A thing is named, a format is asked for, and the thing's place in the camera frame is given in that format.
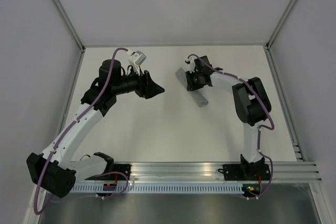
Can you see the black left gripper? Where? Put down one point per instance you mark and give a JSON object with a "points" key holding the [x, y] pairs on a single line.
{"points": [[147, 87]]}

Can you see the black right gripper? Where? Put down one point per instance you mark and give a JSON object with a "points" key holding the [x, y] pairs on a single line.
{"points": [[191, 86]]}

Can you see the grey cloth napkin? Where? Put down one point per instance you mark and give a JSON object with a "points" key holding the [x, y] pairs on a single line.
{"points": [[198, 98]]}

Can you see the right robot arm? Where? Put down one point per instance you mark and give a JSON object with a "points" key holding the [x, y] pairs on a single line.
{"points": [[252, 107]]}

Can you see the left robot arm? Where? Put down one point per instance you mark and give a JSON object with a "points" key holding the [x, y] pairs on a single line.
{"points": [[53, 169]]}

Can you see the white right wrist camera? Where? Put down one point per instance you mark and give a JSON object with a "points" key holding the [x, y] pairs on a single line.
{"points": [[190, 61]]}

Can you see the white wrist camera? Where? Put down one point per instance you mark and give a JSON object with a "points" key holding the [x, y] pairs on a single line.
{"points": [[190, 61], [136, 58]]}

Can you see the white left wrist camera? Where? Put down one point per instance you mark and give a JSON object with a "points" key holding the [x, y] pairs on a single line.
{"points": [[136, 58]]}

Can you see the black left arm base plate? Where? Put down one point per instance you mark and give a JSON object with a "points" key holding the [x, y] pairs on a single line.
{"points": [[122, 168]]}

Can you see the white slotted cable duct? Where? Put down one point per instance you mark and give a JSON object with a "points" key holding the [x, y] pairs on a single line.
{"points": [[159, 188]]}

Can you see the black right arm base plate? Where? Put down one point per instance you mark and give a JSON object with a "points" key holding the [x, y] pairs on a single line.
{"points": [[246, 172]]}

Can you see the left aluminium frame post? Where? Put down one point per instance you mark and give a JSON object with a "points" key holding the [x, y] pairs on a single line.
{"points": [[66, 20]]}

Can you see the aluminium frame post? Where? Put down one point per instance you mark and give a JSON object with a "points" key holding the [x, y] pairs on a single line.
{"points": [[289, 8], [66, 20]]}

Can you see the aluminium front rail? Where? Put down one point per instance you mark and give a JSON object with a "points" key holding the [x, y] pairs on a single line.
{"points": [[207, 172]]}

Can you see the right aluminium frame post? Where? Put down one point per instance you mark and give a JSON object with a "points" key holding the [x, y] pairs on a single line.
{"points": [[289, 8]]}

